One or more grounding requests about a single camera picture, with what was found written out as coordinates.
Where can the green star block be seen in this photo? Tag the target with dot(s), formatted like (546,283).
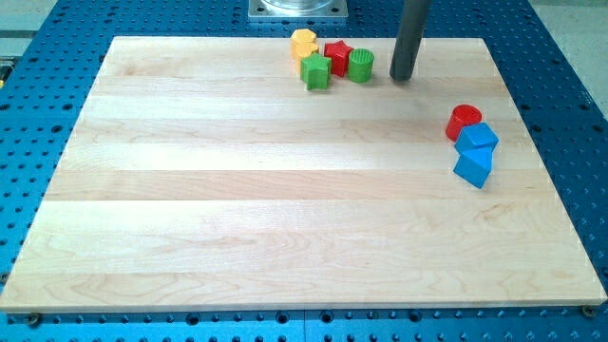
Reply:
(315,71)

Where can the light wooden board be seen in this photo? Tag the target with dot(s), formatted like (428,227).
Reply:
(202,175)

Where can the green cylinder block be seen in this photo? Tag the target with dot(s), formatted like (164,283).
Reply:
(360,65)

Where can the red star block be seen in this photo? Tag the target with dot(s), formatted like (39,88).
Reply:
(339,53)

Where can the yellow block behind star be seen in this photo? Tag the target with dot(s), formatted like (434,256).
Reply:
(302,51)

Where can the yellow hexagon block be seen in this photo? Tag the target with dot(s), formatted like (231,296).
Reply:
(302,35)

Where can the red cylinder block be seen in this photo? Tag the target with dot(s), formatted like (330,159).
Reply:
(462,115)

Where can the blue triangular block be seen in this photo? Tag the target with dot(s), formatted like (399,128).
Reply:
(475,165)

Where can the blue cube block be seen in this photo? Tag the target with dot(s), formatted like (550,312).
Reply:
(478,135)

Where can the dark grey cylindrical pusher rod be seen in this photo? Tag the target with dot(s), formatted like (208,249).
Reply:
(409,37)

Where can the blue perforated metal table plate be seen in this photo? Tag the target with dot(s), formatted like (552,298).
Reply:
(46,90)

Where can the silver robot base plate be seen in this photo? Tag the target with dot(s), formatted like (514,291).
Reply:
(268,9)

